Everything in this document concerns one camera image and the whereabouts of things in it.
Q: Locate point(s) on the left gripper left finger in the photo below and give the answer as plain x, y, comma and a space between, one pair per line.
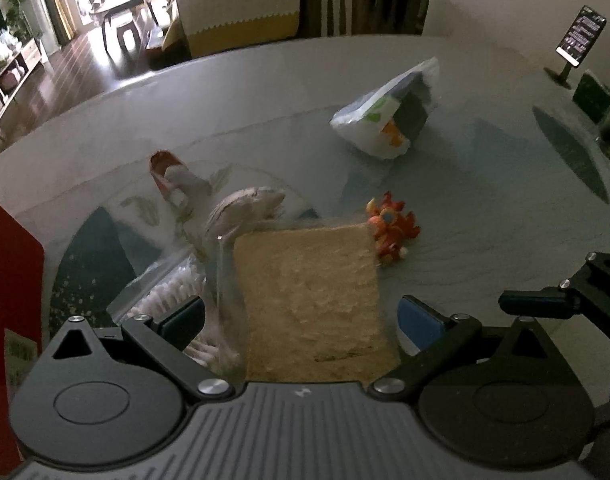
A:
182, 323

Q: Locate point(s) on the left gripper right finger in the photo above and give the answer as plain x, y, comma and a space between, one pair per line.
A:
419, 325

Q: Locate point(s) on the beige sponge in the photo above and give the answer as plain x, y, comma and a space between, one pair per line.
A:
313, 306

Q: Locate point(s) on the cotton swab bag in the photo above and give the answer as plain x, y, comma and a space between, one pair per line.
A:
220, 346

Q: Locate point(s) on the grey white pouch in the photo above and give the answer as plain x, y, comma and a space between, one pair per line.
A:
243, 207

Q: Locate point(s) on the small red white packet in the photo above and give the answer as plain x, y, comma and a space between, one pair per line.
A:
176, 182

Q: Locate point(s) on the red white cardboard box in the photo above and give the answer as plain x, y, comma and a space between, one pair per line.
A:
21, 269

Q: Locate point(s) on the dark box by phone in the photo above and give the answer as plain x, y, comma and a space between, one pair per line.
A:
592, 97

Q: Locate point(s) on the smartphone on stand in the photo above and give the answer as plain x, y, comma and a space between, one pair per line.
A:
576, 43

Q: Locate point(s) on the wooden TV cabinet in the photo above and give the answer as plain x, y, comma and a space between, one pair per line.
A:
15, 73

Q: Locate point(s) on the coffee table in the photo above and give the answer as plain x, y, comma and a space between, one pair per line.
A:
104, 13

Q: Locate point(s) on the wooden dining chair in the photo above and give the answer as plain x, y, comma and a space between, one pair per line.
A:
329, 18

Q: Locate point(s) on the cream yellow sofa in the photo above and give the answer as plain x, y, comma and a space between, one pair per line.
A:
205, 27

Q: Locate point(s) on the potted plant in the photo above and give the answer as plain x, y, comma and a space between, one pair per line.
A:
18, 22

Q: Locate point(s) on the orange toy keychain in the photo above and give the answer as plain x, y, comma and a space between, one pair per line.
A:
392, 227

